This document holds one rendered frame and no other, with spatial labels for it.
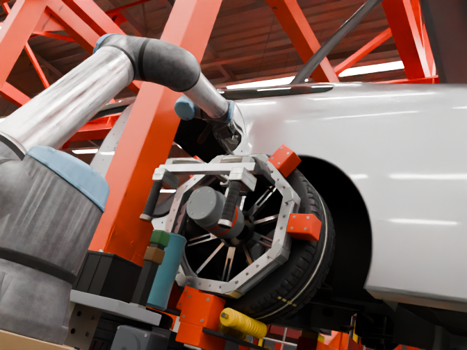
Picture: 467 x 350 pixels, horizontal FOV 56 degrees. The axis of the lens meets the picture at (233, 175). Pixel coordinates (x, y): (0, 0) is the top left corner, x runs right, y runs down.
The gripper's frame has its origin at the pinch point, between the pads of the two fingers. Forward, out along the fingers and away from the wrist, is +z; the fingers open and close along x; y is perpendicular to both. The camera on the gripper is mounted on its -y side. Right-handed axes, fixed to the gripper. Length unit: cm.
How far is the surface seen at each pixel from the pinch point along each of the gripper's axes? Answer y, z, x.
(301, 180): 30.7, 8.7, -33.2
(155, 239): 0, -19, -84
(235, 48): -204, 107, 966
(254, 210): 8.9, 12.2, -35.1
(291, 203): 28, 7, -48
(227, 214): 14, -8, -67
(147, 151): -24.6, -23.3, -17.3
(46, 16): -144, -111, 183
